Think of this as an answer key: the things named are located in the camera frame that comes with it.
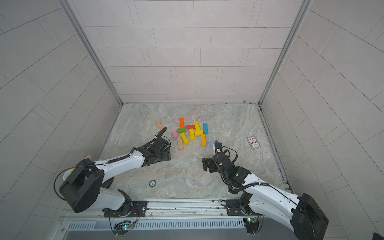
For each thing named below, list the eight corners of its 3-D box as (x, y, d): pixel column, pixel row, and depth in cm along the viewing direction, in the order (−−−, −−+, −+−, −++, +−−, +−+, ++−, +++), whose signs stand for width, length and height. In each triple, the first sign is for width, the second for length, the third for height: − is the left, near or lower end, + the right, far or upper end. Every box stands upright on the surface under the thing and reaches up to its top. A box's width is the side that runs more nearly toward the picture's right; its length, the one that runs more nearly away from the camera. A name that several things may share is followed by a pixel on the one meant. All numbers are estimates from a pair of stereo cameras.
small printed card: (252, 150, 94) (253, 148, 92) (245, 138, 99) (246, 136, 97) (260, 148, 95) (261, 146, 93) (253, 136, 100) (254, 134, 98)
